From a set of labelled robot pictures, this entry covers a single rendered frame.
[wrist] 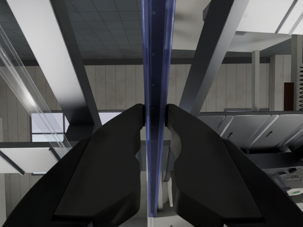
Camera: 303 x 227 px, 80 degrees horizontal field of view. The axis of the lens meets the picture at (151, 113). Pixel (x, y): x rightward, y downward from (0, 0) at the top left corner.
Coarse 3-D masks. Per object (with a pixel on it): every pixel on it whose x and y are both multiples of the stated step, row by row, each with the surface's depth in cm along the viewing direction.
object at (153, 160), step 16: (144, 0) 7; (160, 0) 7; (144, 16) 8; (160, 16) 8; (144, 32) 8; (160, 32) 8; (144, 48) 9; (160, 48) 9; (144, 64) 9; (160, 64) 9; (144, 80) 10; (160, 80) 10; (144, 96) 11; (160, 96) 11; (160, 112) 12; (160, 128) 13; (160, 144) 15; (160, 160) 17
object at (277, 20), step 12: (252, 0) 22; (264, 0) 22; (276, 0) 23; (288, 0) 23; (300, 0) 23; (252, 12) 23; (264, 12) 23; (276, 12) 24; (288, 12) 24; (300, 12) 24; (240, 24) 24; (252, 24) 24; (264, 24) 25; (276, 24) 25; (288, 24) 25; (300, 24) 25
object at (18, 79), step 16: (0, 32) 12; (0, 48) 12; (0, 64) 13; (16, 64) 14; (16, 80) 14; (32, 80) 15; (16, 96) 15; (32, 96) 15; (32, 112) 17; (48, 112) 18; (48, 128) 18; (64, 144) 21
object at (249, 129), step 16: (208, 112) 45; (224, 112) 46; (240, 112) 40; (256, 112) 41; (272, 112) 42; (288, 112) 42; (224, 128) 43; (240, 128) 44; (256, 128) 45; (272, 128) 45; (288, 128) 46; (240, 144) 50; (256, 144) 51; (272, 144) 52; (288, 144) 53
